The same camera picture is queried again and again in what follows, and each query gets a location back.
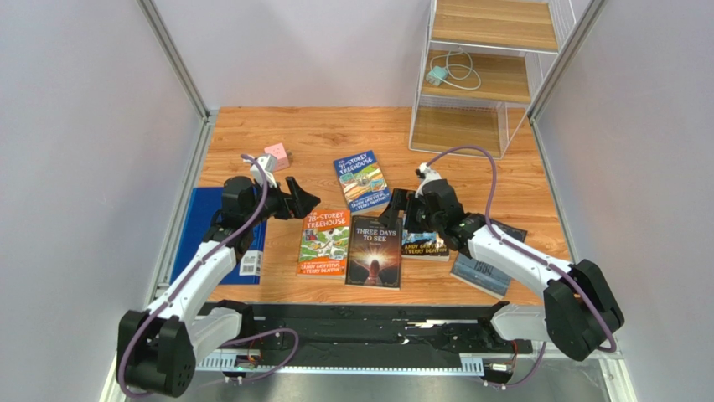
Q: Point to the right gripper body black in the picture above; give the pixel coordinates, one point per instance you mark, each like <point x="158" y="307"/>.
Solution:
<point x="411" y="207"/>

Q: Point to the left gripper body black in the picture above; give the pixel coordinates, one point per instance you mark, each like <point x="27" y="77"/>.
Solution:
<point x="276" y="205"/>

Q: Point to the black 169-storey treehouse book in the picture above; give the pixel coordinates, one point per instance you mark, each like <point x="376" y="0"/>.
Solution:
<point x="424" y="246"/>

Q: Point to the orange 78-storey treehouse book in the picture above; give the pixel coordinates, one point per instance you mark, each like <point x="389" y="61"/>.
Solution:
<point x="324" y="244"/>

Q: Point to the three days to see book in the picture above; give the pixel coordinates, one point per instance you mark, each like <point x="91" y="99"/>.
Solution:
<point x="374" y="257"/>

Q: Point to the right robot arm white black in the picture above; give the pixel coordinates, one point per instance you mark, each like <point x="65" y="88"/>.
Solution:
<point x="579" y="313"/>

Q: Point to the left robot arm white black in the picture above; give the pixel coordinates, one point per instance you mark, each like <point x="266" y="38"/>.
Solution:
<point x="159" y="347"/>

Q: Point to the blue 91-storey treehouse book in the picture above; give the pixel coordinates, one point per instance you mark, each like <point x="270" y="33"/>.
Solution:
<point x="363" y="183"/>

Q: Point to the pink cube power adapter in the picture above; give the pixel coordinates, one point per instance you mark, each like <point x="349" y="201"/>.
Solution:
<point x="282" y="157"/>

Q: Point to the nineteen eighty-four book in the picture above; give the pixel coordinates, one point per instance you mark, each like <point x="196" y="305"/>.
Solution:
<point x="481" y="275"/>

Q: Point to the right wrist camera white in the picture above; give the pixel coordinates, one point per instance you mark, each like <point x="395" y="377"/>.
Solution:
<point x="425" y="174"/>

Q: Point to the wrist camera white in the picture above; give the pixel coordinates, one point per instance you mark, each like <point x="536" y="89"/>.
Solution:
<point x="262" y="170"/>
<point x="425" y="174"/>

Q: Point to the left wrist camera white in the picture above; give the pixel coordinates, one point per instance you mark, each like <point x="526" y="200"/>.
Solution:
<point x="262" y="170"/>

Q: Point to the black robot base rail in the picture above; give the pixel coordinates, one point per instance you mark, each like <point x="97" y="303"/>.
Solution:
<point x="371" y="339"/>

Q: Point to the light blue charger with cable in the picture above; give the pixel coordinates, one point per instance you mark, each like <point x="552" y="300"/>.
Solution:
<point x="442" y="71"/>

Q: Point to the white wire wooden shelf rack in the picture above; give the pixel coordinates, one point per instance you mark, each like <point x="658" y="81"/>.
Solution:
<point x="514" y="45"/>

